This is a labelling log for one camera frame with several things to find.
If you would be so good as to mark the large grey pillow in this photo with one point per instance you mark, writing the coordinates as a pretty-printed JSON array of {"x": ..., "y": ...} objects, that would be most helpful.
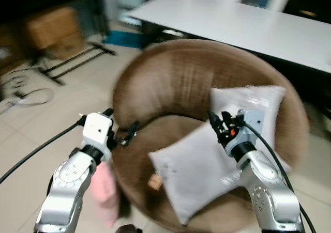
[{"x": 199, "y": 173}]

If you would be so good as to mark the brown cardboard box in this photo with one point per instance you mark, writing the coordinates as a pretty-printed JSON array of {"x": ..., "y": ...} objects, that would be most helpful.
[{"x": 51, "y": 30}]

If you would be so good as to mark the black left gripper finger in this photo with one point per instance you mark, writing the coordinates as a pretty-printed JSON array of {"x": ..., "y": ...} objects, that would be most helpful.
[
  {"x": 108, "y": 111},
  {"x": 130, "y": 131}
]

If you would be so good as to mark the blue mat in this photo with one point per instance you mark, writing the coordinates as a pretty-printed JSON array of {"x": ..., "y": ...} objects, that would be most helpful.
[{"x": 121, "y": 39}]

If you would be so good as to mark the dark robot foot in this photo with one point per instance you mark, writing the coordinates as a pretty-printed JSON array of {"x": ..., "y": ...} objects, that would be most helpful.
[{"x": 128, "y": 229}]

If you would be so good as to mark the pink pillow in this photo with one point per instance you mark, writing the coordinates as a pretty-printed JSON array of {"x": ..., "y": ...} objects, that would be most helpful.
[{"x": 103, "y": 191}]

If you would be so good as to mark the white table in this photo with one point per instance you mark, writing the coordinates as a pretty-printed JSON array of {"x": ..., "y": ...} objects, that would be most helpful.
[{"x": 243, "y": 26}]

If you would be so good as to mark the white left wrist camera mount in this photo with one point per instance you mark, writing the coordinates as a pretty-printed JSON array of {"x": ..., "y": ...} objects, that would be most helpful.
[{"x": 96, "y": 129}]

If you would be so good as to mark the black metal rack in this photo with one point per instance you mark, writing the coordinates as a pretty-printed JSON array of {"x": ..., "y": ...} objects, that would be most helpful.
[{"x": 67, "y": 65}]

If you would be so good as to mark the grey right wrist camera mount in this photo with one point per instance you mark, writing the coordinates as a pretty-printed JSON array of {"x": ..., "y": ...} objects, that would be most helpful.
[{"x": 252, "y": 127}]

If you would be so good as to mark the round brown sofa chair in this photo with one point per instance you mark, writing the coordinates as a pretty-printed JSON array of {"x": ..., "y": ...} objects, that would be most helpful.
[{"x": 170, "y": 83}]

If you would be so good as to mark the small grey pillow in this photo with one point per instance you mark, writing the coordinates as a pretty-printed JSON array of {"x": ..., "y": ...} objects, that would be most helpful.
[{"x": 258, "y": 98}]

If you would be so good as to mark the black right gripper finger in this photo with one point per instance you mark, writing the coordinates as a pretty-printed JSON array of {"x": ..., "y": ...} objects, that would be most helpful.
[
  {"x": 227, "y": 115},
  {"x": 213, "y": 119}
]

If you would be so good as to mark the brown pillow tag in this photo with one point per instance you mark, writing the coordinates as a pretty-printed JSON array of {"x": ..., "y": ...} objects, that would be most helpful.
[{"x": 154, "y": 181}]

